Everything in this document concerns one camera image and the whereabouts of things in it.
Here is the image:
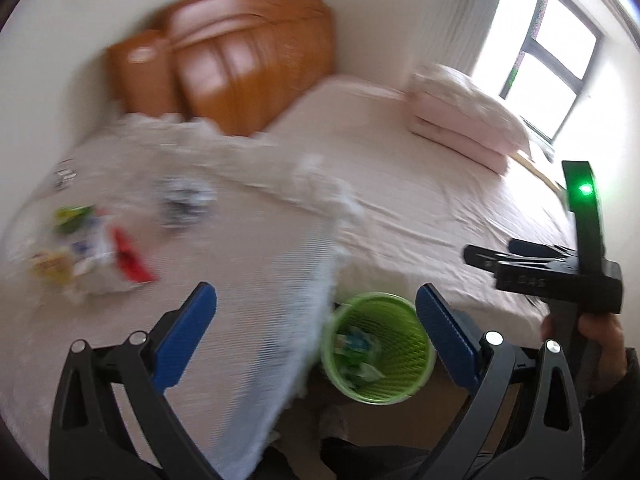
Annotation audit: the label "yellow snack packet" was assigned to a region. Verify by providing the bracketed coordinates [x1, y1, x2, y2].
[31, 247, 76, 287]

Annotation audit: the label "green mesh wastebasket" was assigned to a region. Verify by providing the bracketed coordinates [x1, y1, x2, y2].
[320, 292, 437, 406]

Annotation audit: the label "white lace blanket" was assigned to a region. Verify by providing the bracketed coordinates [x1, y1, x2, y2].
[0, 112, 367, 480]

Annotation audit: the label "person's right forearm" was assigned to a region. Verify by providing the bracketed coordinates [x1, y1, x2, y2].
[582, 347, 640, 441]

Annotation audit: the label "green yellow drink pouch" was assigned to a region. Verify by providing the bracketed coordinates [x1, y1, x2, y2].
[54, 205, 97, 234]

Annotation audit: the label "red snack packet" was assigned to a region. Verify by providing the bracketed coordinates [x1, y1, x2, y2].
[111, 227, 159, 284]

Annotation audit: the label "pink folded pillows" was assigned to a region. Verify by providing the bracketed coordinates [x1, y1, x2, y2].
[407, 64, 534, 176]

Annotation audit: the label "person's right hand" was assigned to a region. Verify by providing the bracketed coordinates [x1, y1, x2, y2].
[541, 310, 629, 386]

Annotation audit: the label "wooden headboard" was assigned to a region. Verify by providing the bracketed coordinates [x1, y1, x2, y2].
[107, 0, 336, 137]

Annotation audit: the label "teal white wrapper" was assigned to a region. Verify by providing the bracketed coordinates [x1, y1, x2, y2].
[336, 326, 383, 362]

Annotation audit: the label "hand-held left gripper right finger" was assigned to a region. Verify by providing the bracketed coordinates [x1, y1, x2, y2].
[415, 282, 587, 480]

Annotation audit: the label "small foil wrapper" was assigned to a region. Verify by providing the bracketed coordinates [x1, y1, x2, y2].
[52, 159, 77, 189]

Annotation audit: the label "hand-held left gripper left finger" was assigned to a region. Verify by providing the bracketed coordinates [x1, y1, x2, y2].
[48, 281, 221, 480]

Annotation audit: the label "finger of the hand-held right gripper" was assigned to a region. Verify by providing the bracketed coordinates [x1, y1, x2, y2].
[463, 244, 516, 268]
[508, 239, 578, 262]

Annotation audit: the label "window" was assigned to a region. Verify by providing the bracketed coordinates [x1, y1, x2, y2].
[482, 0, 607, 144]

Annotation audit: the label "black white crumpled wrapper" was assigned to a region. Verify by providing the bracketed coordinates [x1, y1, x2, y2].
[160, 176, 217, 227]

